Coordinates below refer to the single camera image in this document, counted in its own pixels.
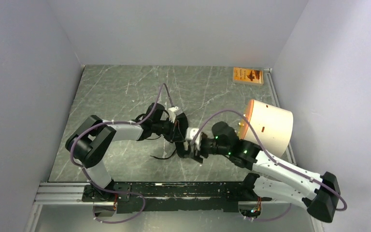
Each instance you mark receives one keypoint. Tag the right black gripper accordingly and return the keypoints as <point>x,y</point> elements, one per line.
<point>195,154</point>

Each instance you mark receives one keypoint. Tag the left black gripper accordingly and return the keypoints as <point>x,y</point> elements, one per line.
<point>169,135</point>

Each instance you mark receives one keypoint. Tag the black canvas shoe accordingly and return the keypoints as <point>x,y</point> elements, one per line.
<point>174,133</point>

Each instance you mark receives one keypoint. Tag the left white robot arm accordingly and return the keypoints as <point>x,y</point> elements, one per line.
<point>89,143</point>

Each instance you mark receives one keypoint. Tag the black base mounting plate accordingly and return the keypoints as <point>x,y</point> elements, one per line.
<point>173,196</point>

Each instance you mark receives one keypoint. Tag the white cylindrical lampshade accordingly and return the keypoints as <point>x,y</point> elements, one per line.
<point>272,124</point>

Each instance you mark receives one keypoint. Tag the orange book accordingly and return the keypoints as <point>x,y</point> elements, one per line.
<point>247,76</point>

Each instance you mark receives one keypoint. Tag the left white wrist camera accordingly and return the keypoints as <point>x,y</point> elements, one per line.
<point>174,112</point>

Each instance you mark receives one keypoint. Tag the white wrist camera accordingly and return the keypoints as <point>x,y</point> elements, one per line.
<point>193,137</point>
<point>174,112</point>

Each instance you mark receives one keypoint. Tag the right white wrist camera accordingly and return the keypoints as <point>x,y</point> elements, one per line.
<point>193,137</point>

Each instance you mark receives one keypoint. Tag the aluminium frame rail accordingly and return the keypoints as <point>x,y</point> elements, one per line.
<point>71,193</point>

